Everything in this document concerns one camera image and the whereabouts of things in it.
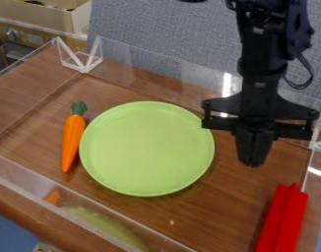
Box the green round plate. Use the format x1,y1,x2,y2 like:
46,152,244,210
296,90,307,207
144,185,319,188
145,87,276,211
79,101,215,197

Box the wooden shelf with knob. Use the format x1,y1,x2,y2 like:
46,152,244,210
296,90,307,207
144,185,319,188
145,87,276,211
0,18,88,48

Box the cardboard box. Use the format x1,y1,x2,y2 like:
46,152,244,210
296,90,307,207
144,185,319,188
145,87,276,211
0,0,93,33

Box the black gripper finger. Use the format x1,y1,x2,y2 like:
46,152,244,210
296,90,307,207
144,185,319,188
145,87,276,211
255,130,277,166
236,128,255,166

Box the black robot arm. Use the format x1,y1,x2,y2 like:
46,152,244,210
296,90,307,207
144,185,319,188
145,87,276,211
201,0,320,167

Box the clear acrylic corner bracket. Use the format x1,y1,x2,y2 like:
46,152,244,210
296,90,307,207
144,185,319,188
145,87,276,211
55,37,104,73

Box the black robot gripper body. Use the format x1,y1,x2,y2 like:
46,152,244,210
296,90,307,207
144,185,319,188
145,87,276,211
201,72,320,142

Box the red plastic block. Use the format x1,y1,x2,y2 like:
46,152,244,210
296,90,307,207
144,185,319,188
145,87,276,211
256,183,308,252

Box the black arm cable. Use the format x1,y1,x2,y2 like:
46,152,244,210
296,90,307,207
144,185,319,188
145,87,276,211
281,52,316,91

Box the orange toy carrot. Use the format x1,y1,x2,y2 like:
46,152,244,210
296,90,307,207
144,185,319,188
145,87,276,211
61,101,89,172

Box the clear acrylic enclosure wall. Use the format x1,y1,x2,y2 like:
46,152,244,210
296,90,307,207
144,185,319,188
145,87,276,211
0,43,321,252

